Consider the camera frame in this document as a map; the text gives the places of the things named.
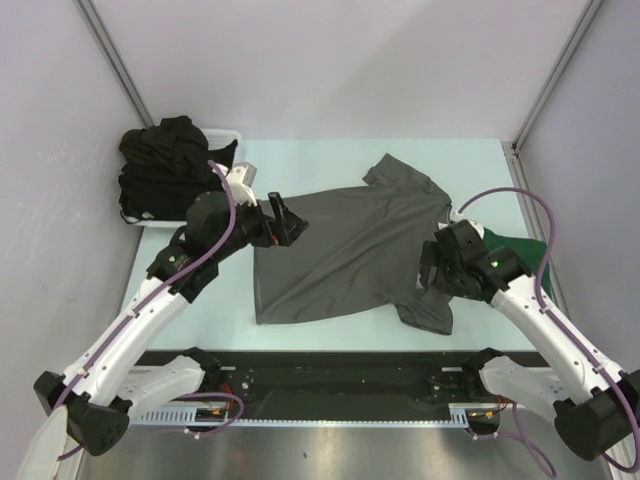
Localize light blue cable duct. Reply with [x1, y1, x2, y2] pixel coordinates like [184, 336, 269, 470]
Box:
[132, 406, 469, 429]

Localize white plastic basket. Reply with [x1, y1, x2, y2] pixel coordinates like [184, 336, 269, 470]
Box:
[121, 128, 242, 229]

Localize black t shirts pile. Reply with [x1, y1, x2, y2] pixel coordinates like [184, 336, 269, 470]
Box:
[118, 115, 240, 221]

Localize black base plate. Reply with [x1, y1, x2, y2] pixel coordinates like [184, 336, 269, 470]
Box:
[134, 349, 585, 424]

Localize purple cable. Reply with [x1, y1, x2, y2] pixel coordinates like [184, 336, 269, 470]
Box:
[457, 187, 640, 476]
[55, 159, 246, 462]

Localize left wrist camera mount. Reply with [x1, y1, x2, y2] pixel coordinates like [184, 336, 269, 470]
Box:
[221, 162, 258, 207]

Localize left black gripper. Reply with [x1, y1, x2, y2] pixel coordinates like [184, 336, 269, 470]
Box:
[212, 192, 308, 261]

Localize grey t shirt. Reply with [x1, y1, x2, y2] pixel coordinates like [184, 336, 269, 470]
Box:
[254, 155, 453, 335]

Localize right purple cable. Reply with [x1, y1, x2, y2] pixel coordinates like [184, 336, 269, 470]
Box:
[457, 187, 640, 476]

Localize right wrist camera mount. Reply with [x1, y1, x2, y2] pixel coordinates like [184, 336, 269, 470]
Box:
[450, 211, 485, 239]

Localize aluminium frame rail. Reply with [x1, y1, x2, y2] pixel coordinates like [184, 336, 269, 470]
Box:
[72, 364, 619, 409]

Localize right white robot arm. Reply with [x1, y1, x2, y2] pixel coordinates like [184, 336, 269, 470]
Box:
[420, 220, 639, 461]

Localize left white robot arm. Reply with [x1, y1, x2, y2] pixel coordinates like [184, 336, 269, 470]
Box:
[34, 192, 309, 456]

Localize green folded t shirt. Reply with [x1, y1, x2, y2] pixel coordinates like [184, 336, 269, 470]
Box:
[483, 227, 547, 275]

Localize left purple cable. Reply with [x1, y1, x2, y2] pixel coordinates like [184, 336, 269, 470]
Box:
[55, 159, 246, 462]

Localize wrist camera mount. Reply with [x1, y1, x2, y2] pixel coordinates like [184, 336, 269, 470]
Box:
[221, 162, 258, 207]
[450, 211, 485, 239]

